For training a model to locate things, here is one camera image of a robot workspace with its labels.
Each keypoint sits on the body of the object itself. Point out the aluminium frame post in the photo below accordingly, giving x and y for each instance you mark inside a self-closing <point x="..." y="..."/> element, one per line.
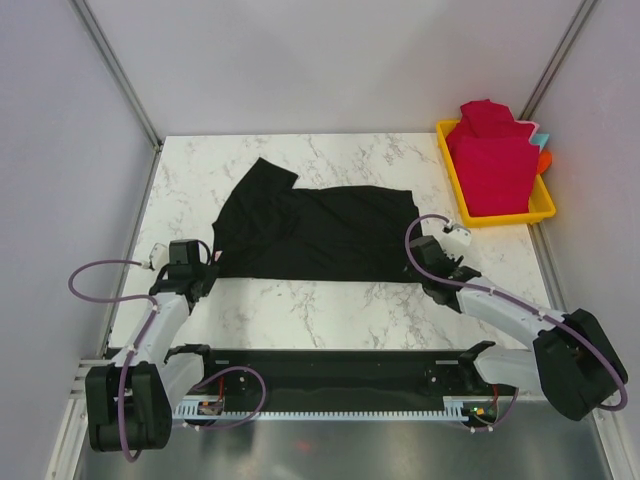
<point x="113" y="65"/>
<point x="577" y="24"/>

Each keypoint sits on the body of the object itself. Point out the right aluminium frame post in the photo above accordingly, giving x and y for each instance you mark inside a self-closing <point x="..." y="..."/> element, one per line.
<point x="577" y="24"/>

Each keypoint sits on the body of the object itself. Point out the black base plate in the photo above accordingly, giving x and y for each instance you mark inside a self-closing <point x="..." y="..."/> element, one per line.
<point x="358" y="379"/>

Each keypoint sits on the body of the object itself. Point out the white slotted cable duct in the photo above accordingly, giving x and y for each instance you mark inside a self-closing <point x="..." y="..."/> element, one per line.
<point x="203" y="409"/>

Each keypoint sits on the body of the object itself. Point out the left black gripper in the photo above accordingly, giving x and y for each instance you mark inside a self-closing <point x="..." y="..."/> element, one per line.
<point x="210" y="276"/>

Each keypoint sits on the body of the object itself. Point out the pink cloth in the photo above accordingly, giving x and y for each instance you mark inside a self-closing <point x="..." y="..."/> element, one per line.
<point x="534" y="127"/>

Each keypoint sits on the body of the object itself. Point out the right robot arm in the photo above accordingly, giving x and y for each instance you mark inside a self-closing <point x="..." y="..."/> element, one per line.
<point x="566" y="357"/>

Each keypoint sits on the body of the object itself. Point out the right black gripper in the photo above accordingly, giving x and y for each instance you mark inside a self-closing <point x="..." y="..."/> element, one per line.
<point x="453" y="261"/>

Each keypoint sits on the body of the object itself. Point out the orange cloth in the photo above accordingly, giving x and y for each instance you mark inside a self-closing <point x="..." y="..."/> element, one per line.
<point x="545" y="160"/>

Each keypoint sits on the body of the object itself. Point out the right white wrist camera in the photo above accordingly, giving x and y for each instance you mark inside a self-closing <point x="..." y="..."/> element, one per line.
<point x="456" y="235"/>

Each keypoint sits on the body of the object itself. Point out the cyan cloth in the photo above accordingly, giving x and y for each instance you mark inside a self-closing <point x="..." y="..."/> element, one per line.
<point x="540" y="140"/>

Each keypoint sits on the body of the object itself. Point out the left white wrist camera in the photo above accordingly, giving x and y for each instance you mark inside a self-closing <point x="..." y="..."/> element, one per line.
<point x="157" y="258"/>

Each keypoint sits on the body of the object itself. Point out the yellow plastic bin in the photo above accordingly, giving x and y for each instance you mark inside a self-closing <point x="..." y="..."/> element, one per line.
<point x="540" y="204"/>

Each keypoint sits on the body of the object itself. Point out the left aluminium frame post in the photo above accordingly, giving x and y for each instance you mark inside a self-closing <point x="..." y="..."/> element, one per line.
<point x="113" y="65"/>

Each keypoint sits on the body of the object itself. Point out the black t-shirt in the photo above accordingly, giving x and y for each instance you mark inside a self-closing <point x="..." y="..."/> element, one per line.
<point x="270" y="229"/>

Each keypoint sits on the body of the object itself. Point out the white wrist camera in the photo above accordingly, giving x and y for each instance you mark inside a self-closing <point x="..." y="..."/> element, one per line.
<point x="157" y="258"/>
<point x="456" y="235"/>

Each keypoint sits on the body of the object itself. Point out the red t-shirt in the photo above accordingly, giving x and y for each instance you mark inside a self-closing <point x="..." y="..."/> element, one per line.
<point x="494" y="159"/>

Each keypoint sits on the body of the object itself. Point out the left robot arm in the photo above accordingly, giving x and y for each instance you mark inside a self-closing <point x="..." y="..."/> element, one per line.
<point x="131" y="399"/>

